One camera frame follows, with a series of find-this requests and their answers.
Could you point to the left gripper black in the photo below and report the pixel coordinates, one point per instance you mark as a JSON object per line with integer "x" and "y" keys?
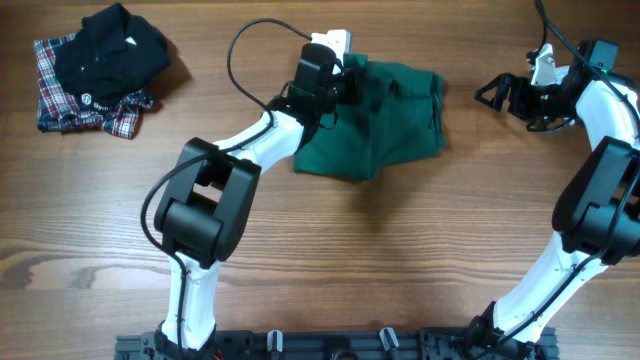
{"x": 354, "y": 85}

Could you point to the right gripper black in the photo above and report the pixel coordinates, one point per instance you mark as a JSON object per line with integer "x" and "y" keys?
{"x": 504, "y": 82}

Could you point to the dark green shorts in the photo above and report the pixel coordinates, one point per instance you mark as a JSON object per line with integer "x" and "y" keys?
{"x": 398, "y": 120}

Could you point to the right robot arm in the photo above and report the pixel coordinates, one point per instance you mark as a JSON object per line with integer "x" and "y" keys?
{"x": 596, "y": 218}

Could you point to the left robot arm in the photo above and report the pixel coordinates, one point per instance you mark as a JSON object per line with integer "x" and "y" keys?
{"x": 207, "y": 197}

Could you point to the black polo shirt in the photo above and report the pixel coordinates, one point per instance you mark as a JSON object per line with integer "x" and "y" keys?
{"x": 114, "y": 54}

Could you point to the red plaid shirt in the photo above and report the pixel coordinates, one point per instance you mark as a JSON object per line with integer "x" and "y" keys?
{"x": 60, "y": 111}

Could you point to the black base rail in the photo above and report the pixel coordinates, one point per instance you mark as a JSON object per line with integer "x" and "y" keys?
{"x": 426, "y": 343}

